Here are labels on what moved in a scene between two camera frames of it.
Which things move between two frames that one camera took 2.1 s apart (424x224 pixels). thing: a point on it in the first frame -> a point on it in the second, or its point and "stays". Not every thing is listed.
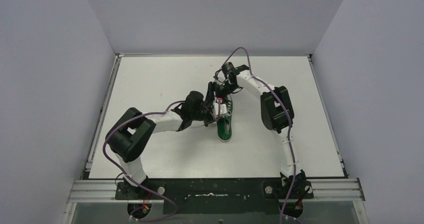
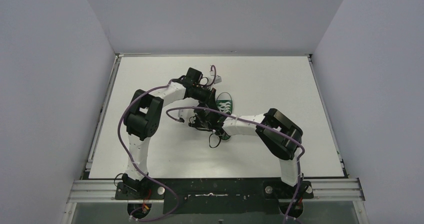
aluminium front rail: x=86 y=191 stays
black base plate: x=217 y=196 stays
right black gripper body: x=217 y=89 -> x=203 y=120
